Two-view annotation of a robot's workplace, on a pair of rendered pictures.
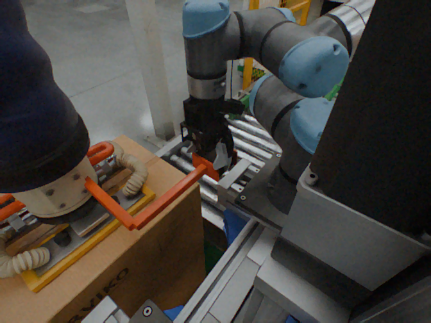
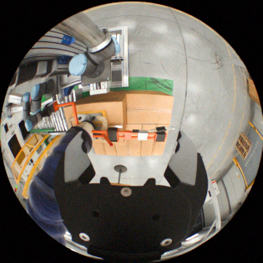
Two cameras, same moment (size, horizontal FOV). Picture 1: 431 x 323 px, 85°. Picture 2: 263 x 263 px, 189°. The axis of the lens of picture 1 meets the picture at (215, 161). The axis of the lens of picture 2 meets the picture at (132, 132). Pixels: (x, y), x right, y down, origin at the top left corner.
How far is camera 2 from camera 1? 41 cm
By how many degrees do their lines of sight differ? 33
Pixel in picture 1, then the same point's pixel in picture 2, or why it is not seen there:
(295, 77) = (28, 96)
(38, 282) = (102, 112)
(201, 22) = (28, 122)
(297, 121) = (35, 94)
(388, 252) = (40, 63)
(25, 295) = (107, 112)
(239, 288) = (73, 77)
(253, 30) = (26, 115)
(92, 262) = (92, 107)
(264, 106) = (36, 106)
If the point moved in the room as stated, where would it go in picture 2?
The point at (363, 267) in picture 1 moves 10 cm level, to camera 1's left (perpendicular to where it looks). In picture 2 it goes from (44, 63) to (48, 70)
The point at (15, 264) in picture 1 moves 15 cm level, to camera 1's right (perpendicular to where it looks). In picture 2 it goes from (101, 118) to (88, 104)
